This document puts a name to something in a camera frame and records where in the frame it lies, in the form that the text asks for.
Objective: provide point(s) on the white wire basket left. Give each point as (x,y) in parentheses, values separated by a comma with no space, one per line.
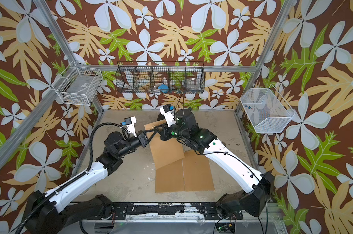
(79,85)

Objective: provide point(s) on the blue item in basket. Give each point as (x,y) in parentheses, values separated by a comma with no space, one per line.
(163,88)

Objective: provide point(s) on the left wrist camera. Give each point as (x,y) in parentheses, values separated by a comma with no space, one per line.
(129,126)

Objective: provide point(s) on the white wire basket right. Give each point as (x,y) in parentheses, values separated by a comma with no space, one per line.
(267,110)

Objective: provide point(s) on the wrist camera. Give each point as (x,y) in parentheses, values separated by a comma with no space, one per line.
(168,113)
(129,126)

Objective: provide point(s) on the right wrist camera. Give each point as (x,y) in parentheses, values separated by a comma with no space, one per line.
(168,113)

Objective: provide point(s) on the brown file bag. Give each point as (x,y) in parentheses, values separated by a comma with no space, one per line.
(170,178)
(197,172)
(165,152)

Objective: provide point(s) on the white wire basket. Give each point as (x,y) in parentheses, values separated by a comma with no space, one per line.
(267,110)
(79,85)

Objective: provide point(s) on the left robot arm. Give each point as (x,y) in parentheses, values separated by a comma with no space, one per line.
(52,211)

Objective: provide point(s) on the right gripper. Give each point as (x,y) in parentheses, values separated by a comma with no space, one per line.
(165,134)

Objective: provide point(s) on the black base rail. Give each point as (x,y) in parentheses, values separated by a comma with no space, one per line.
(131,211)

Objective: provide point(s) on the black tool case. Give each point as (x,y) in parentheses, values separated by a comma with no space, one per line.
(160,117)

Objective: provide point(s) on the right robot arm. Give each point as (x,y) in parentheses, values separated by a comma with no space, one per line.
(256,186)

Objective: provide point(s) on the black wire basket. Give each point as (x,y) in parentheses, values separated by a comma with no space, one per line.
(181,77)

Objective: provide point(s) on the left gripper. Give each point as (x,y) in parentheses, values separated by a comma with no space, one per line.
(141,139)

